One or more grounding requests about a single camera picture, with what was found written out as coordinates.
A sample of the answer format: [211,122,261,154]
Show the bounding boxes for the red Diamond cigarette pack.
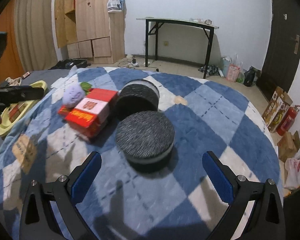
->
[9,102,27,122]

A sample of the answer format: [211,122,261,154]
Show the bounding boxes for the purple plush toy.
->
[62,82,92,108]

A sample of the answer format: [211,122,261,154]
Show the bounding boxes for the grey fabric round speaker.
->
[115,111,175,165]

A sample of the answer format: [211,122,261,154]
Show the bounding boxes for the small red box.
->
[58,105,72,117]

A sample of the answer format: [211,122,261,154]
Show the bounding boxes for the yellow plastic basin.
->
[0,80,48,138]

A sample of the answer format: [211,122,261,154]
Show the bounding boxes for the beige orange curtains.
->
[0,0,57,83]

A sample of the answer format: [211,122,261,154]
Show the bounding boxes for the black suitcase on floor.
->
[50,59,91,70]

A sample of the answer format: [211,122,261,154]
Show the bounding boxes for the blue white checkered blanket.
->
[0,67,283,239]

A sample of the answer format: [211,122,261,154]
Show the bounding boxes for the red white cigarette carton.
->
[65,88,119,139]

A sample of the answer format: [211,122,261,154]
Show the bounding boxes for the wooden wardrobe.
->
[52,0,125,64]

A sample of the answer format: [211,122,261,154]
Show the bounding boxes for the red fire extinguisher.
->
[276,105,300,137]

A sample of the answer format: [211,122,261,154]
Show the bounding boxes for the white bag hanging on wardrobe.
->
[107,0,125,13]

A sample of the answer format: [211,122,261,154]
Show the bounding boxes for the brown cardboard boxes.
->
[262,87,293,133]

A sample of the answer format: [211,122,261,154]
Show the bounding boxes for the pink plastic bag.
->
[226,64,241,82]

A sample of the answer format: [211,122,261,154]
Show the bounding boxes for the dark brown door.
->
[256,0,300,101]

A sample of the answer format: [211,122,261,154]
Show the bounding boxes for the black frame folding table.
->
[138,17,219,78]

